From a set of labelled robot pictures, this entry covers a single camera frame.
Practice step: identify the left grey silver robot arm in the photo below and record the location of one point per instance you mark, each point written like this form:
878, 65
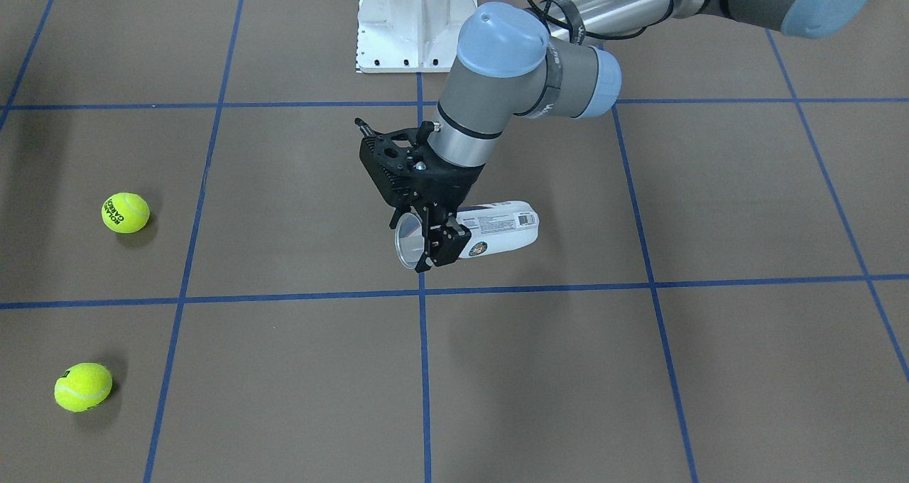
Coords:
530, 63

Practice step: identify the yellow tennis ball Wilson logo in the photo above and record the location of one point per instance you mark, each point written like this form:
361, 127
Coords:
83, 386

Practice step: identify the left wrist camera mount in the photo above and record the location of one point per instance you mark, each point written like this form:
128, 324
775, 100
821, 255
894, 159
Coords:
391, 158

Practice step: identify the white blue tennis ball can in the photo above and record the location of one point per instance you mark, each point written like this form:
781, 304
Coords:
497, 227

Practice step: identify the white camera mast base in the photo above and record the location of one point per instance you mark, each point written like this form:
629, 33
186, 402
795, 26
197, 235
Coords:
409, 36

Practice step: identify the yellow tennis ball Roland Garros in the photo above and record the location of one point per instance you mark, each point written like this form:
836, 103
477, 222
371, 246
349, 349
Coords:
125, 213

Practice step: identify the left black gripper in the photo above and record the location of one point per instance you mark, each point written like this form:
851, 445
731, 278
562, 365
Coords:
449, 191

